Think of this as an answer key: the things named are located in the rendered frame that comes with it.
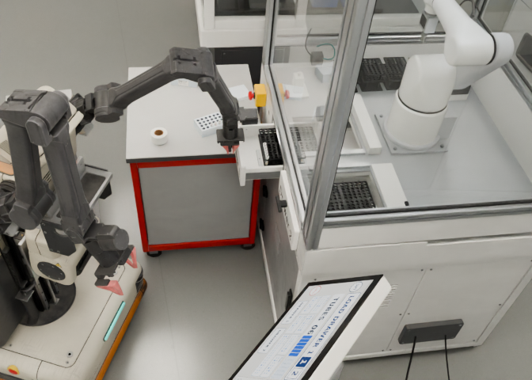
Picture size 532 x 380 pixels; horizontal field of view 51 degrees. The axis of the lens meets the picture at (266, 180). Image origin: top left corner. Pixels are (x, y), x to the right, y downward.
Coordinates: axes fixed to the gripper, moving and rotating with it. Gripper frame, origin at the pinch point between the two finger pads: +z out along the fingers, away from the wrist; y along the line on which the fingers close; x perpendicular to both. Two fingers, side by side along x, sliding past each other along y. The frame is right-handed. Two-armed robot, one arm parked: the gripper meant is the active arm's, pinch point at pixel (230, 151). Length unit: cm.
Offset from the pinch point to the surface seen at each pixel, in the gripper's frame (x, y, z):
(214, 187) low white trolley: 13.9, -5.9, 36.2
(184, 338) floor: -31, -24, 89
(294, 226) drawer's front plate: -40.2, 18.0, -3.3
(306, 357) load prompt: -97, 10, -27
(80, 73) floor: 172, -88, 90
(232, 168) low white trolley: 14.2, 2.0, 24.8
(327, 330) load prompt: -91, 16, -27
